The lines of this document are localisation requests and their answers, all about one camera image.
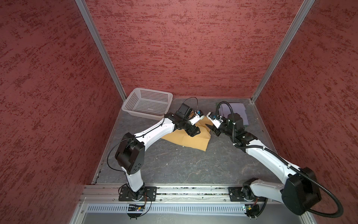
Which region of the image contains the lavender skirt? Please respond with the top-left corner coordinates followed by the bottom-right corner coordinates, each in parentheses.
top-left (219, 103), bottom-right (249, 126)

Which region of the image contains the yellow skirt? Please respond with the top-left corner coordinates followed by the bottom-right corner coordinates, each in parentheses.
top-left (161, 116), bottom-right (213, 151)

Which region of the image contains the green skirt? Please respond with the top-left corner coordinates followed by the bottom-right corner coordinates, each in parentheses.
top-left (215, 101), bottom-right (224, 119)

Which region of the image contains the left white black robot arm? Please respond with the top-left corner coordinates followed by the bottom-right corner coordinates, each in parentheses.
top-left (115, 103), bottom-right (204, 198)

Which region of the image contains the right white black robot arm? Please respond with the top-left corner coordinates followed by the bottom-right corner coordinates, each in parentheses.
top-left (207, 112), bottom-right (322, 215)

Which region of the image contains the white plastic laundry basket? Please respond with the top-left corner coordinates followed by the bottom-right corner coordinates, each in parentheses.
top-left (122, 88), bottom-right (173, 120)

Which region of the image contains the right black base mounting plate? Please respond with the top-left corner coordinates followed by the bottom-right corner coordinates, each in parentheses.
top-left (228, 187), bottom-right (265, 203)

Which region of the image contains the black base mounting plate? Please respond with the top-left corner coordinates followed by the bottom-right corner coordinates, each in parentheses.
top-left (118, 185), bottom-right (158, 202)
top-left (228, 187), bottom-right (265, 203)

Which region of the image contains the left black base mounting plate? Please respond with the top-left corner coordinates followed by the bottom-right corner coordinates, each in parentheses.
top-left (118, 185), bottom-right (158, 202)

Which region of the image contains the right small circuit board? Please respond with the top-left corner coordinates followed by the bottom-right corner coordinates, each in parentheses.
top-left (245, 204), bottom-right (260, 218)

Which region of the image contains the small circuit board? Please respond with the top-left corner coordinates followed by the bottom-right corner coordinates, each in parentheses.
top-left (245, 204), bottom-right (260, 218)
top-left (128, 204), bottom-right (145, 212)

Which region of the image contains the left small circuit board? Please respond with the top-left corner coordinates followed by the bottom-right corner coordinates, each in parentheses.
top-left (128, 204), bottom-right (145, 212)

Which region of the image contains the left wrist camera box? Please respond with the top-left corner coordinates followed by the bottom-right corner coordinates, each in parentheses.
top-left (189, 110), bottom-right (204, 125)

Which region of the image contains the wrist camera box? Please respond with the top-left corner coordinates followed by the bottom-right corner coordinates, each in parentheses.
top-left (189, 110), bottom-right (204, 125)
top-left (206, 112), bottom-right (223, 129)

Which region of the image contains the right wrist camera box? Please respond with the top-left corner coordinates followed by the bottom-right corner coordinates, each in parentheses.
top-left (206, 112), bottom-right (223, 129)

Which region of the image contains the black corrugated cable conduit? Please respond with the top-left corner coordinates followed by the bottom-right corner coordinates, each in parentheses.
top-left (215, 101), bottom-right (344, 218)

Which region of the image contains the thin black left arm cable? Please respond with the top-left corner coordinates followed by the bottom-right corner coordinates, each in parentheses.
top-left (107, 97), bottom-right (199, 173)

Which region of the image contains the aluminium front rail frame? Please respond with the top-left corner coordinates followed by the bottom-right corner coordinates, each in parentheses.
top-left (70, 184), bottom-right (316, 224)

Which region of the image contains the right aluminium corner post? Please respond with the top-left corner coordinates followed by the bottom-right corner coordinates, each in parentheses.
top-left (251, 0), bottom-right (315, 104)

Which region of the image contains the aluminium corner post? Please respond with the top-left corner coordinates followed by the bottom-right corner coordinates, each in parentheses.
top-left (75, 0), bottom-right (127, 101)
top-left (251, 0), bottom-right (315, 104)

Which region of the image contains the left aluminium corner post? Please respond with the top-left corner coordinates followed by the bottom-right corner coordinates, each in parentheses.
top-left (75, 0), bottom-right (127, 101)

